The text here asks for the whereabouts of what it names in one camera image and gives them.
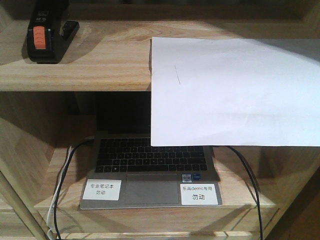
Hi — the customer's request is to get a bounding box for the white label sticker right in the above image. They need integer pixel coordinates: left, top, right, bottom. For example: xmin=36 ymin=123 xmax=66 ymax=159
xmin=180 ymin=184 xmax=219 ymax=206

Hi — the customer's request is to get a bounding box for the white paper sheet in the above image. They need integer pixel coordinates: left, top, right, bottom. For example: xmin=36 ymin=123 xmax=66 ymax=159
xmin=151 ymin=37 xmax=320 ymax=147

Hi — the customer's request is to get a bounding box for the silver laptop black keyboard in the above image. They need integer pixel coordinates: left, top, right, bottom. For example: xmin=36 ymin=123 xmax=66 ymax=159
xmin=79 ymin=91 xmax=222 ymax=210

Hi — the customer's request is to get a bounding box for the white label sticker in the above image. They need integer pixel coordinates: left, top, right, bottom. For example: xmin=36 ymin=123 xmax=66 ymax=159
xmin=180 ymin=184 xmax=219 ymax=206
xmin=82 ymin=179 xmax=122 ymax=201

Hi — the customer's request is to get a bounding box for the black cable right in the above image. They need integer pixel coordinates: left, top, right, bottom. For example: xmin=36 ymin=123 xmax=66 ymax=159
xmin=226 ymin=145 xmax=265 ymax=240

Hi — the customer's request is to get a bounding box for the black stapler orange button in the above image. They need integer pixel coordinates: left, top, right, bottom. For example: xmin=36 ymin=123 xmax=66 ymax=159
xmin=26 ymin=0 xmax=80 ymax=64

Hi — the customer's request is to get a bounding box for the black cable left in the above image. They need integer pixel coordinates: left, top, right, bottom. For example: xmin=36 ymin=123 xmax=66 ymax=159
xmin=52 ymin=139 xmax=94 ymax=240

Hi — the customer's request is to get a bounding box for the white cable left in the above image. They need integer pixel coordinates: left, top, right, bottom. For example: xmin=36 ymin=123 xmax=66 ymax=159
xmin=46 ymin=146 xmax=73 ymax=240

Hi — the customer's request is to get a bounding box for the black cable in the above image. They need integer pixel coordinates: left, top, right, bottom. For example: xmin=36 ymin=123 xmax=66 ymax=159
xmin=226 ymin=145 xmax=265 ymax=240
xmin=52 ymin=139 xmax=94 ymax=240

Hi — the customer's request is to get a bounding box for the white label sticker left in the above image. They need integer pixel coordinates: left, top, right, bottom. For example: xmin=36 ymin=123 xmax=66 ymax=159
xmin=82 ymin=179 xmax=122 ymax=201

